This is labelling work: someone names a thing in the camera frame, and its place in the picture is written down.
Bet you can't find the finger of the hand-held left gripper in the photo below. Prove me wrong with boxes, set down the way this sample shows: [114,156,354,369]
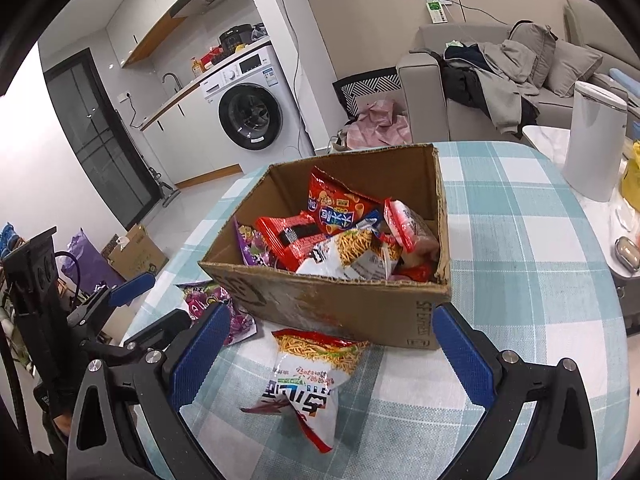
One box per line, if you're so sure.
[105,270,156,309]
[121,308,194,352]

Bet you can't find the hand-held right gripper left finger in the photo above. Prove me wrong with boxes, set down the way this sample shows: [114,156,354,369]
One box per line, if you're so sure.
[66,302,233,480]

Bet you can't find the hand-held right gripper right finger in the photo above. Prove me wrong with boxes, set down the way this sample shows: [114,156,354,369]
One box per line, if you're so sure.
[431,302,599,480]

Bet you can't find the purple snack packet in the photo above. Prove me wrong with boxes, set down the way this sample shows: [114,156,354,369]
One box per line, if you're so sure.
[235,216,282,269]
[176,280,259,347]

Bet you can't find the white noodle snack packet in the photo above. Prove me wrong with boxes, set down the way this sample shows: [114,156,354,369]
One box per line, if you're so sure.
[180,328,370,454]
[295,227,397,284]

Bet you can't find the brown cardboard box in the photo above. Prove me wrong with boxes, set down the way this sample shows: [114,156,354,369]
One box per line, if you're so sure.
[198,142,453,352]

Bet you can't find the white red-edged snack packet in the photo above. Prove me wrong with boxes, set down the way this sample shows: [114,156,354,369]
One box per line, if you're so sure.
[383,198,441,257]

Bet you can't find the red and black snack packet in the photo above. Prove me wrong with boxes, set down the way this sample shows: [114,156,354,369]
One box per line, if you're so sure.
[254,211,327,272]

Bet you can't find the red corn snack packet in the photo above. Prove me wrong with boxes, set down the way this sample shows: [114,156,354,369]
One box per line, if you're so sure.
[307,164,384,237]

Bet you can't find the person's left forearm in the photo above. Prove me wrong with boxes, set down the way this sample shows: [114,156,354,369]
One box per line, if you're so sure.
[0,390,69,480]

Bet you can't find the small floor cardboard box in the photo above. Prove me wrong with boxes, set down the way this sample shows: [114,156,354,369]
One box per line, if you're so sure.
[102,223,170,282]

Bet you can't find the purple bag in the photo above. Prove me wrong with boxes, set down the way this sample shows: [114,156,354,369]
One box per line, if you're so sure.
[54,228,124,297]

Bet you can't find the white kitchen counter cabinets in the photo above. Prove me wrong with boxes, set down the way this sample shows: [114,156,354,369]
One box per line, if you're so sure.
[139,82,242,189]

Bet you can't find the black glass door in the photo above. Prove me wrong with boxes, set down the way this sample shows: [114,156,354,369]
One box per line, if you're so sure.
[43,48,162,207]

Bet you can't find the small grey case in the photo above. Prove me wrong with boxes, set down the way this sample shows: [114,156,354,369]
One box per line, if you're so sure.
[613,236,640,274]

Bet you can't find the white washing machine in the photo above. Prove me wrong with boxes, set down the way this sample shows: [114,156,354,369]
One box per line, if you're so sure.
[199,44,317,174]

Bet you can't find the white side table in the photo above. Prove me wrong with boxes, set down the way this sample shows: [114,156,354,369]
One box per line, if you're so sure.
[522,124,640,313]

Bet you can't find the pink cloth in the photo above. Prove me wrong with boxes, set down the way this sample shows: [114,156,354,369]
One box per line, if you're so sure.
[344,99,414,149]

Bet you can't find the yellow plastic bag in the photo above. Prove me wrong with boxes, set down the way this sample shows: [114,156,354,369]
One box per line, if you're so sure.
[619,140,640,212]

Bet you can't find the white electric kettle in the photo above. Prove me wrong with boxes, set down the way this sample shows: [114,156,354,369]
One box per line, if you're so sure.
[560,80,629,204]

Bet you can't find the beige sofa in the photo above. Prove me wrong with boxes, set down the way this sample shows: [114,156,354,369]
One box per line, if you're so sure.
[397,22,640,144]

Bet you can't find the black rice cooker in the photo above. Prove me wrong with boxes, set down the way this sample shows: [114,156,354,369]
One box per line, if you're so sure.
[218,23,254,56]

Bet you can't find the black clothing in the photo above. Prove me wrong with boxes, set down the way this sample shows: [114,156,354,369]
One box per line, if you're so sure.
[439,44,497,112]

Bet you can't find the grey jacket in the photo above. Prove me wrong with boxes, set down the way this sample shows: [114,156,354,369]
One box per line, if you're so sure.
[472,39,542,134]

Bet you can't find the black white patterned cushion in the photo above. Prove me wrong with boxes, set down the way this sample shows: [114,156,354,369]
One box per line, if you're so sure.
[332,72,404,122]

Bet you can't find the small grey pillow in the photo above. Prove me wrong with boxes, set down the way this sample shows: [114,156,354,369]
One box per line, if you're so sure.
[542,39,604,99]

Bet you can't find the large grey pillow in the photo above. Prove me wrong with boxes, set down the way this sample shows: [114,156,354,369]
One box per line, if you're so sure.
[509,20,557,89]

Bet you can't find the blue ironing board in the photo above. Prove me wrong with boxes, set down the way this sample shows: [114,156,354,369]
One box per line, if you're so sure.
[607,67,640,97]

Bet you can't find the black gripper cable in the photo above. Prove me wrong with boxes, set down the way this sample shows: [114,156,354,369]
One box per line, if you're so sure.
[54,251,84,307]

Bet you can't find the white wall cabinet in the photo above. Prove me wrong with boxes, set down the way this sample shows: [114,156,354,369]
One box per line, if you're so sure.
[107,0,202,69]

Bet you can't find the wall remote holder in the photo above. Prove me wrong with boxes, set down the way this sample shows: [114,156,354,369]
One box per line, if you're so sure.
[424,0,452,24]

